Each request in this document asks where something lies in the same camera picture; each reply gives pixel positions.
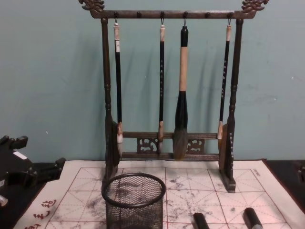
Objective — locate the black round stick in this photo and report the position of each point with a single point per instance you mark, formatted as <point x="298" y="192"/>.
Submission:
<point x="254" y="217"/>

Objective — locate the large black and cream brush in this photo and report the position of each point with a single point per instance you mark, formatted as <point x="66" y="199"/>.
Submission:
<point x="183" y="71"/>

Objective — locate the dark wooden brush rack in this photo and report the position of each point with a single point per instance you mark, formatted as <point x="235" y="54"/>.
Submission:
<point x="234" y="71"/>

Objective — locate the thin black brush, brown ferrule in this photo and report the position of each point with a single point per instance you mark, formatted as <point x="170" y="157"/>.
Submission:
<point x="161" y="90"/>

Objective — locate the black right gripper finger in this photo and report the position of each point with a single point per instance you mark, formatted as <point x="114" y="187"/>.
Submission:
<point x="299" y="174"/>

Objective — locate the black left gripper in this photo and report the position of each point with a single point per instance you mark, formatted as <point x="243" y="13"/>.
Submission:
<point x="14" y="171"/>

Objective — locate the white mat with red grid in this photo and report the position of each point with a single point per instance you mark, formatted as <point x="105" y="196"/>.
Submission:
<point x="205" y="190"/>

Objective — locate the thin black brush, white label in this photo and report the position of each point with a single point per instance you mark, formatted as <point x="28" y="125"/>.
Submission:
<point x="118" y="90"/>

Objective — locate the thin black brush, pale tip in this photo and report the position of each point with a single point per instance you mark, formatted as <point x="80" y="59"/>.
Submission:
<point x="224" y="90"/>

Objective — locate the black rectangular stick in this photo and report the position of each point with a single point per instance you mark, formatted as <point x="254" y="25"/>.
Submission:
<point x="202" y="219"/>

